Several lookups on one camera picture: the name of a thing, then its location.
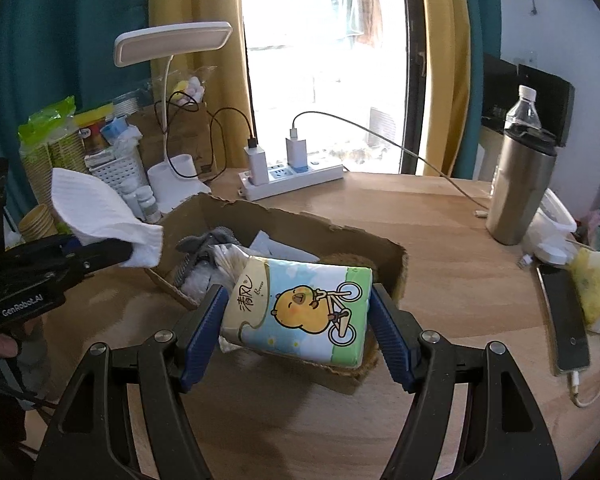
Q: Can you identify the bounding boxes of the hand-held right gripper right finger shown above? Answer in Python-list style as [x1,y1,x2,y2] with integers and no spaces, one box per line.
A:
[370,284,562,480]

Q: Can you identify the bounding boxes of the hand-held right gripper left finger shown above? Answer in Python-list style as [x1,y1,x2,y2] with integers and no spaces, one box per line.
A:
[32,284,230,480]

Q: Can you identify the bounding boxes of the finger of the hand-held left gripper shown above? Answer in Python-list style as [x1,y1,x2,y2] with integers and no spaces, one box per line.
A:
[72,239,133,270]
[60,234,88,256]

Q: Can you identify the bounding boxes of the white waffle cloth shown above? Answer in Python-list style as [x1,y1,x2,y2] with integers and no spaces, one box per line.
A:
[51,167,164,268]

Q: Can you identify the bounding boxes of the grey dotted glove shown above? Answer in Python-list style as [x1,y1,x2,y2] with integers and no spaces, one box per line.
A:
[176,227,237,257]
[176,254,197,287]

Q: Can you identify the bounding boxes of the brown plush bear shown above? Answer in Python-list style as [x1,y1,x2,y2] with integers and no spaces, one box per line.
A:
[322,252,376,270]

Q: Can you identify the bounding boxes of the cartoon print tissue pack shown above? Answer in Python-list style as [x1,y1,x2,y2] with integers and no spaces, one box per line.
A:
[219,255,373,370]

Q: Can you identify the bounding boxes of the cardboard box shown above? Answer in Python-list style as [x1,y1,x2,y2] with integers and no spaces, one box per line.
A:
[145,194,410,395]

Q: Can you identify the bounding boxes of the stack of brown paper cups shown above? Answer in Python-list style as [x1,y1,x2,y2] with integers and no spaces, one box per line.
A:
[19,205,59,247]

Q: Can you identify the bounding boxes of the large white pill bottle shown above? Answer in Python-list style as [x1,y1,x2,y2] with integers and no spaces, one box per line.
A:
[120,180,141,211]

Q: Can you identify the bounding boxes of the small white pill bottle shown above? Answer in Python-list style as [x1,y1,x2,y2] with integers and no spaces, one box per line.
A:
[135,186,160,222]

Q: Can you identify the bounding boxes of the white plastic basket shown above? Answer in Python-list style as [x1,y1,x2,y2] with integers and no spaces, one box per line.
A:
[85,152,148,196]

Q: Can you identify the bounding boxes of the green pack of paper cups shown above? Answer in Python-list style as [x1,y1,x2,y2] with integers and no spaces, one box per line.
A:
[19,96,88,211]

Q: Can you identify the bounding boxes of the red can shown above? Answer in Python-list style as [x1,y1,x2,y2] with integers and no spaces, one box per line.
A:
[82,117,113,161]

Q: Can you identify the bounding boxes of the white paper sheet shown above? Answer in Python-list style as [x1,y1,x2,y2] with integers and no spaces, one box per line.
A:
[250,230,321,263]

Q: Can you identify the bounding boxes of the clear plastic bag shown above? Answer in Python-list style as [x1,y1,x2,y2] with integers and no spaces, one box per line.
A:
[112,127,144,161]

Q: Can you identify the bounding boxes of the large brown carton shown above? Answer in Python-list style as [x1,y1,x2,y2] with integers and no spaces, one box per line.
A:
[130,105,216,181]

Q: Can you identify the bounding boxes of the blue packet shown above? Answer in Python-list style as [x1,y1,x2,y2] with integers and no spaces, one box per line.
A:
[102,115,131,146]

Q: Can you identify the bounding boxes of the yellow sponge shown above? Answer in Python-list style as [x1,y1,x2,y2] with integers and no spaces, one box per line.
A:
[75,105,116,123]

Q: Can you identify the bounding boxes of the smartphone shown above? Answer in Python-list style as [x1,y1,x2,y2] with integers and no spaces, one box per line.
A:
[536,262,592,377]

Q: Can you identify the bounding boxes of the white power strip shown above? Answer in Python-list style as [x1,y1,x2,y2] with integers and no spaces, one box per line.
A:
[237,162,344,202]

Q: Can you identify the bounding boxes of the bag of pastel puffs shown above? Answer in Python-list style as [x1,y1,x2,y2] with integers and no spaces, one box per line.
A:
[172,67,206,108]

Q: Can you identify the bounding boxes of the steel tumbler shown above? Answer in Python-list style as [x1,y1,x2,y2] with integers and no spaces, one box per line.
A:
[485,127,557,246]

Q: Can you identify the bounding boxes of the white plastic container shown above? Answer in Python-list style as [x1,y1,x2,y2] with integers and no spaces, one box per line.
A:
[522,187,578,266]

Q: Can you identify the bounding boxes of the white cabinet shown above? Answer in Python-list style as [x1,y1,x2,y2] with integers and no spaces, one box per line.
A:
[477,125,506,183]

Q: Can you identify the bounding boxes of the yellow cloth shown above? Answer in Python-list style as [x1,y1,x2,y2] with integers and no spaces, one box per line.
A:
[570,247,600,333]

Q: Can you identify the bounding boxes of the teal curtain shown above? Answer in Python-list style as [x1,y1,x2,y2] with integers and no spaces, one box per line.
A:
[0,0,153,221]
[462,0,503,178]

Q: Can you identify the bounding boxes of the white desk lamp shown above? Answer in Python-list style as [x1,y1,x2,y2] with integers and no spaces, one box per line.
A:
[114,21,232,213]

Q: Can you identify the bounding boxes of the clear water bottle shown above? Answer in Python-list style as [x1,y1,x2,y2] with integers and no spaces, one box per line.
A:
[502,85,543,133]

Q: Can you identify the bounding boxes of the yellow curtain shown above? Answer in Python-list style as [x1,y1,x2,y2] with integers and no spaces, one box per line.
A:
[150,0,248,171]
[415,0,473,177]

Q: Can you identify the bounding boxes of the black monitor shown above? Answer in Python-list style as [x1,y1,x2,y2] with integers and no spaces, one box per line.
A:
[480,54,576,148]

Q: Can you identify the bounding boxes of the hanging clothes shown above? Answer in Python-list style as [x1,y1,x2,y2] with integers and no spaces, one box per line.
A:
[325,0,383,48]

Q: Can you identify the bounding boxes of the white charger with black cable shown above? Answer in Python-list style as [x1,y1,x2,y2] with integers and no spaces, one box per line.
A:
[249,146,270,185]

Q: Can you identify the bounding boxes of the black charging cable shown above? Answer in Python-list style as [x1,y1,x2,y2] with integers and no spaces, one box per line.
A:
[167,100,257,181]

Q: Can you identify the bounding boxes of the long white charging cable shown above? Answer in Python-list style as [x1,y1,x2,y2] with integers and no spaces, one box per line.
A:
[292,111,491,216]

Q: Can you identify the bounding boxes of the short white phone cable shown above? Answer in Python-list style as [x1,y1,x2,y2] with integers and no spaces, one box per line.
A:
[570,372,600,409]

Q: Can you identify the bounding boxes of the black window frame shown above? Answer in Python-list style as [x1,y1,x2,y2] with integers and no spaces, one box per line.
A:
[400,0,428,176]

